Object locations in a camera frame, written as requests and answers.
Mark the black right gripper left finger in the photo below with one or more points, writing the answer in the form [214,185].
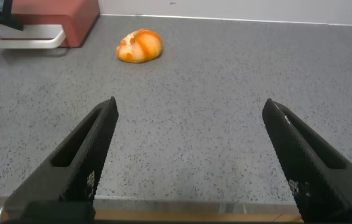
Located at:
[76,165]

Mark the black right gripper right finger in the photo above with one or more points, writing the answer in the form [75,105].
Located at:
[316,174]

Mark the red plastic bin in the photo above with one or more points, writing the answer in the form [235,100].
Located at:
[30,44]

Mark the red drawer cabinet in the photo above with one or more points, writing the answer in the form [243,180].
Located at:
[70,15]

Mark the orange white bagel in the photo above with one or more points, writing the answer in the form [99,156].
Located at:
[140,46]

